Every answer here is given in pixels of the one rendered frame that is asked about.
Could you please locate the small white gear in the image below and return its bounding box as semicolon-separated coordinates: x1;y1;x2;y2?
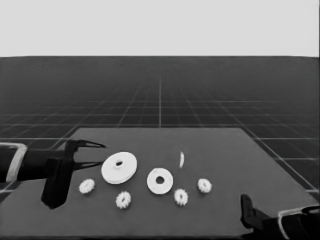
173;188;189;207
197;178;213;194
78;178;96;195
115;190;132;210

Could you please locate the white round carrier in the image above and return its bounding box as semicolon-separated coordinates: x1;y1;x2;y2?
146;167;174;196

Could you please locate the large thick white disc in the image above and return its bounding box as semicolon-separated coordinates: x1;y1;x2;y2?
100;151;138;185

